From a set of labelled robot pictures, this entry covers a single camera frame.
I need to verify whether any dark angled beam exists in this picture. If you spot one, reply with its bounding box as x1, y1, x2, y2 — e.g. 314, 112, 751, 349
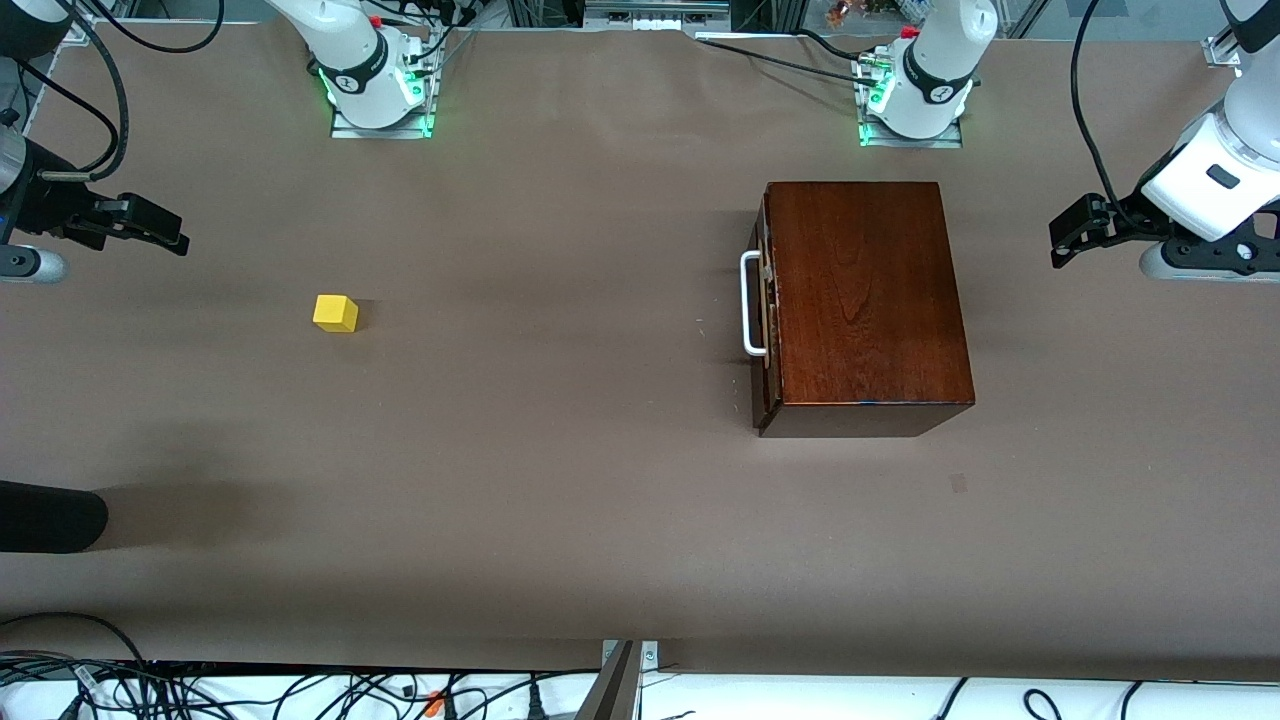
575, 640, 643, 720

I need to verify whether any white power strip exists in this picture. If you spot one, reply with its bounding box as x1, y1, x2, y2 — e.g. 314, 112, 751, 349
583, 0, 733, 29

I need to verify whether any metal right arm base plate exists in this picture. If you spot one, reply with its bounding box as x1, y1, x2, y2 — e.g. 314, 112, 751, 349
330, 28, 439, 139

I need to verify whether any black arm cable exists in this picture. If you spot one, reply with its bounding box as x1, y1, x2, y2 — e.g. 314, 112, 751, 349
20, 0, 131, 183
1070, 0, 1141, 206

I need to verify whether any black looped floor cable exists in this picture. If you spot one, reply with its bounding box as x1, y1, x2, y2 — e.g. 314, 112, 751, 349
0, 612, 151, 666

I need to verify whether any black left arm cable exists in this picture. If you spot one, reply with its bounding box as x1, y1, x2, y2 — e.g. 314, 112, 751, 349
1070, 0, 1141, 206

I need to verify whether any long black table cable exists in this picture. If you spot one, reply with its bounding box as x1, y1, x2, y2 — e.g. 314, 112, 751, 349
695, 28, 881, 86

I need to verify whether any silver aluminium frame rail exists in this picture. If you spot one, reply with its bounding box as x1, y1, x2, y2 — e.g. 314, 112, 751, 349
70, 0, 136, 31

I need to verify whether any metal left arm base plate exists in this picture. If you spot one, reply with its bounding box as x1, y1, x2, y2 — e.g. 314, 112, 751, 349
853, 55, 966, 149

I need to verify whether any black hanging cable loop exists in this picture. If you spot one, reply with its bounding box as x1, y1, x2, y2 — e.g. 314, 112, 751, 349
80, 0, 225, 55

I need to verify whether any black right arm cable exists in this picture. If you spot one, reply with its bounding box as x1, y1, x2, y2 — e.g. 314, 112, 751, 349
20, 0, 131, 183

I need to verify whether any wooden drawer with white handle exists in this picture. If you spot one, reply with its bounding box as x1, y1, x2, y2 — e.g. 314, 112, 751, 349
740, 190, 784, 426

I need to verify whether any silver aluminium profile post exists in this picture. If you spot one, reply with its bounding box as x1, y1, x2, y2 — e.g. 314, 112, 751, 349
1203, 0, 1280, 69

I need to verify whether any black ribbed cylinder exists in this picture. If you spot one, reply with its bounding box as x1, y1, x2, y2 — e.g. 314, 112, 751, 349
0, 480, 109, 554

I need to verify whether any dark brown wooden cabinet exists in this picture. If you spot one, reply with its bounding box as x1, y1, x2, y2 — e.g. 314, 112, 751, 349
752, 181, 976, 439

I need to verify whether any yellow block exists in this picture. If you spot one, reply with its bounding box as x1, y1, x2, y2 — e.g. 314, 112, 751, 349
312, 294, 360, 334

